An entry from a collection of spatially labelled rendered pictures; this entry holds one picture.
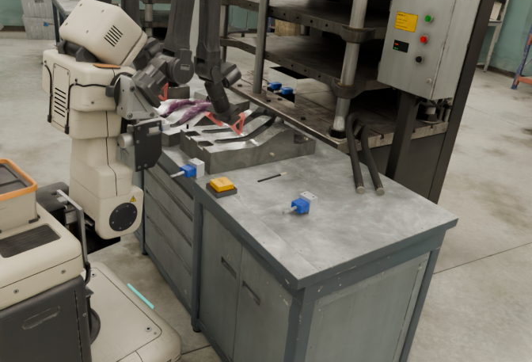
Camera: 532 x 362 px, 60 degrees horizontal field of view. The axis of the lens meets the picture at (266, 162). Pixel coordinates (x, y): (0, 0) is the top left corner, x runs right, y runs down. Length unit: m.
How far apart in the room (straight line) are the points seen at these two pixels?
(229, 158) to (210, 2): 0.59
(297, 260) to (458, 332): 1.36
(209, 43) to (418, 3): 0.96
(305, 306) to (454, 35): 1.20
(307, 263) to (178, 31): 0.73
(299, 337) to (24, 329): 0.75
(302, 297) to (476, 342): 1.32
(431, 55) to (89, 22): 1.28
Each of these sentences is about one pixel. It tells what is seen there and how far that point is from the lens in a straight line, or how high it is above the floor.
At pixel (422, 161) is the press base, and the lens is 2.74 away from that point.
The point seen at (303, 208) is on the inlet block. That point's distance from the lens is 1.48.
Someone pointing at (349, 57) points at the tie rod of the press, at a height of 1.17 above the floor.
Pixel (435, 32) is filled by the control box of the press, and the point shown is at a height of 1.34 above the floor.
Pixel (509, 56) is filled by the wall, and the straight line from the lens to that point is 8.90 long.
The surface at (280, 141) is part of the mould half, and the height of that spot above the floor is 0.89.
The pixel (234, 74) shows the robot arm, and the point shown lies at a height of 1.19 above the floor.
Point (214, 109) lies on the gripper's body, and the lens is 1.53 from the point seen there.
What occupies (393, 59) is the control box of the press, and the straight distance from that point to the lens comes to 2.11.
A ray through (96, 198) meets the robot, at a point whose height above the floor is 0.81.
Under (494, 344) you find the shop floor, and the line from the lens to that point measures 2.54.
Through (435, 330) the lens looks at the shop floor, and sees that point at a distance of 2.47.
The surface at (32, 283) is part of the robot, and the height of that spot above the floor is 0.74.
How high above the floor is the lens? 1.56
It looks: 25 degrees down
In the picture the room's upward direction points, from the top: 6 degrees clockwise
